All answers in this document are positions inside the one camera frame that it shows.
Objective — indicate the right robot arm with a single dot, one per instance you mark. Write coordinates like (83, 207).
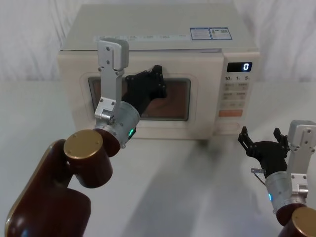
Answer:
(279, 187)

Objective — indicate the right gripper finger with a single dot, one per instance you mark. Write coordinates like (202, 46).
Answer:
(284, 140)
(245, 142)

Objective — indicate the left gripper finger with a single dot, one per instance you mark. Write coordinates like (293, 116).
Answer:
(155, 71)
(163, 89)

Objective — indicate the oven control panel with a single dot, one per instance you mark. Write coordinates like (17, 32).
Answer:
(232, 123)

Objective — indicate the cream microwave oven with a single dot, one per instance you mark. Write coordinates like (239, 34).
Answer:
(158, 24)

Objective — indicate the white table cloth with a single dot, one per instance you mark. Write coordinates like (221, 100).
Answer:
(185, 187)

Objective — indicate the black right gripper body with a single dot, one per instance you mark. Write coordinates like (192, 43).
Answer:
(271, 155)

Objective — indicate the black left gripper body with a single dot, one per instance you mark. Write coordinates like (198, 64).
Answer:
(140, 91)

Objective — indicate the cream oven door with window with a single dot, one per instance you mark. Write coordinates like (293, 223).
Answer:
(71, 103)

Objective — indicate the white curtain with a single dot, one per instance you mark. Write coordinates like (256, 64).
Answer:
(27, 37)

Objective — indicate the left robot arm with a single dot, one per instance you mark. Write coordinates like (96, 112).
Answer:
(81, 148)

